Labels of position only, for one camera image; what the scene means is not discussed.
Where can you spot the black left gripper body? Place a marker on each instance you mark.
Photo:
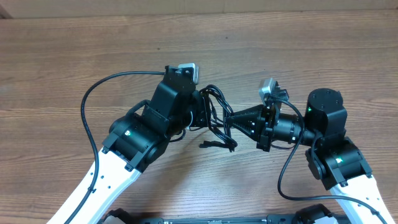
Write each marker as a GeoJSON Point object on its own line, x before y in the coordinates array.
{"type": "Point", "coordinates": [197, 107]}

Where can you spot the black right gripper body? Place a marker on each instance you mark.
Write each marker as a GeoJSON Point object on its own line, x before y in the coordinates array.
{"type": "Point", "coordinates": [287, 128]}

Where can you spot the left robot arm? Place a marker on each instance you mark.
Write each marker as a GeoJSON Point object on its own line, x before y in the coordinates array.
{"type": "Point", "coordinates": [134, 142]}

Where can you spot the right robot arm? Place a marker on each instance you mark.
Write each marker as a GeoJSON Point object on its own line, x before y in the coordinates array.
{"type": "Point", "coordinates": [332, 157]}

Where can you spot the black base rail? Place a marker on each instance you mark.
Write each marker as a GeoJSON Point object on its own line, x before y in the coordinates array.
{"type": "Point", "coordinates": [317, 214]}

